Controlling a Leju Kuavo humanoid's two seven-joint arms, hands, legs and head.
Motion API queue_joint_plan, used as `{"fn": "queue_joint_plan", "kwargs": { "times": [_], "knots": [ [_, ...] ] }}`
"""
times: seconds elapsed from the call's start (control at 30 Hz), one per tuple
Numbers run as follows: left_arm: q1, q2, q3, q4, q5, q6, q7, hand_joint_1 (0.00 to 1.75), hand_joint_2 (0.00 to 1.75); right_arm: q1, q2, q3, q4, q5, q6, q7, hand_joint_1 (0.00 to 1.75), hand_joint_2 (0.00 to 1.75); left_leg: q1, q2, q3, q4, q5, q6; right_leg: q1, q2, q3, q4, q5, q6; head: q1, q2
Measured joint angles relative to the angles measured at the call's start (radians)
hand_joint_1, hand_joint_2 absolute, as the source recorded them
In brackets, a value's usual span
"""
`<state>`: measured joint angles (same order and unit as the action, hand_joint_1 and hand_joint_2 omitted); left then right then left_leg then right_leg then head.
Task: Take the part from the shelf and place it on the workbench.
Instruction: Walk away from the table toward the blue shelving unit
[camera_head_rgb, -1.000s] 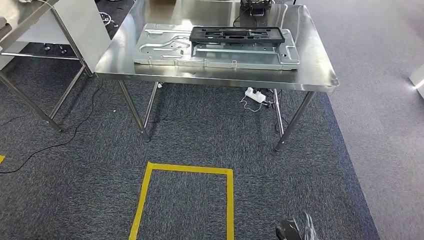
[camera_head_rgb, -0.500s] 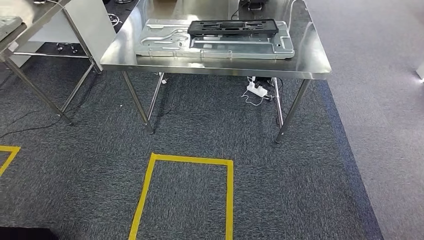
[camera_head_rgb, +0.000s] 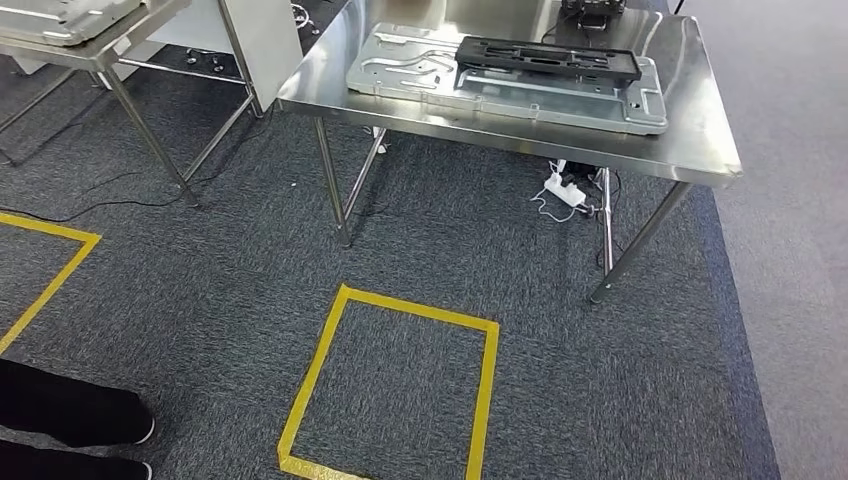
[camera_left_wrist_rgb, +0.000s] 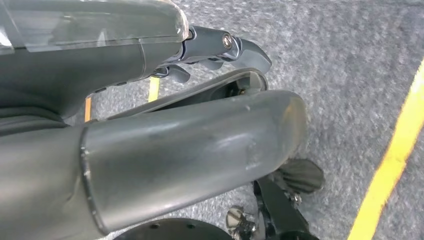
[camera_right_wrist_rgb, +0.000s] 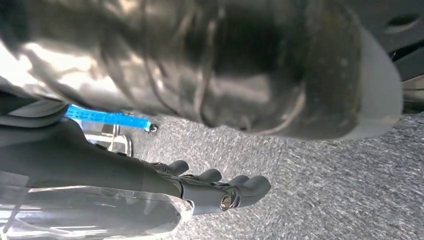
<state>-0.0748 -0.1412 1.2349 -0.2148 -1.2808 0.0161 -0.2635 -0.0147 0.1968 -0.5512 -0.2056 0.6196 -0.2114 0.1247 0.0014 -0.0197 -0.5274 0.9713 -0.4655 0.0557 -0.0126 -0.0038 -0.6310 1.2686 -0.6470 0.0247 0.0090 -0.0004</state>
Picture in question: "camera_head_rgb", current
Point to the black plastic bracket part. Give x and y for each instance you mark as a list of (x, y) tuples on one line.
[(626, 66)]

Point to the steel workbench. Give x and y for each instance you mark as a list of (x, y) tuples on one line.
[(99, 58), (692, 112)]

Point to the yellow floor tape square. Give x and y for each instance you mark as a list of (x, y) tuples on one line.
[(314, 371)]

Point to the stamped metal plate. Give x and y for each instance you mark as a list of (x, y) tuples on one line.
[(530, 99), (66, 20)]

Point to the white panel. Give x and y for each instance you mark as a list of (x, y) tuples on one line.
[(265, 53)]

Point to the black router with antennas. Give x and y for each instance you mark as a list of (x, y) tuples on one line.
[(593, 8)]

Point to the stanchion with round base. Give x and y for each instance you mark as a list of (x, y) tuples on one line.
[(679, 5)]

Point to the person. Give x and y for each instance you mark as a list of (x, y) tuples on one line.
[(66, 404)]

